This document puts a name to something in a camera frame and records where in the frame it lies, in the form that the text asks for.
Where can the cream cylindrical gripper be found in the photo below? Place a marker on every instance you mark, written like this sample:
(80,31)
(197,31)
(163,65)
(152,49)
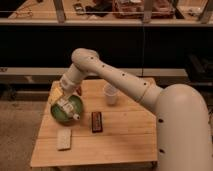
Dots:
(66,84)

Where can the green ceramic bowl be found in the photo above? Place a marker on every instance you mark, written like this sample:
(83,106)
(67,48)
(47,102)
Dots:
(60,116)

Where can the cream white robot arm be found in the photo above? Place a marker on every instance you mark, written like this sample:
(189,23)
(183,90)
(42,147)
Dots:
(183,131)

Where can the white squeeze bottle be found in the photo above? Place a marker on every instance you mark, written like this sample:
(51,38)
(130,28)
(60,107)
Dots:
(68,108)

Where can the beige sponge block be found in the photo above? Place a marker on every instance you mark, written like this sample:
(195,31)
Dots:
(64,139)

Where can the dark red chocolate bar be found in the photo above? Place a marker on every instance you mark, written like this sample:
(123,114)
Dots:
(97,122)

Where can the white paper cup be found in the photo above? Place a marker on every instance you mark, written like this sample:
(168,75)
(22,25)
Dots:
(111,94)

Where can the wooden shelf bench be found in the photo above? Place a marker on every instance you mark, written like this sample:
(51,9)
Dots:
(99,13)

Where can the wicker tray on shelf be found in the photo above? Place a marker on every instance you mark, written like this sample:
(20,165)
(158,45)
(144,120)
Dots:
(136,8)

